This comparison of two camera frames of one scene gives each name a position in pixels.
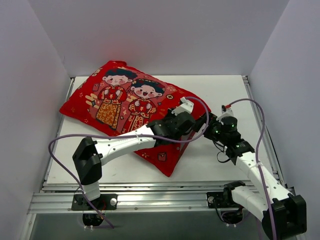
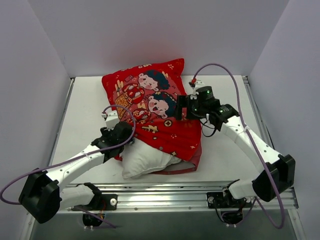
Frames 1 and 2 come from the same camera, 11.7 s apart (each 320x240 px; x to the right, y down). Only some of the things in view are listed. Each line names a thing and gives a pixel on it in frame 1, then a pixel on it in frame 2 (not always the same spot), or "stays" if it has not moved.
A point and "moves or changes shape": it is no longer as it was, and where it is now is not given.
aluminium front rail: x=145 y=197 stays
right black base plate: x=215 y=198 stays
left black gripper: x=191 y=122 -> x=127 y=131
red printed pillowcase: x=118 y=97 moves or changes shape
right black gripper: x=208 y=122 -> x=180 y=107
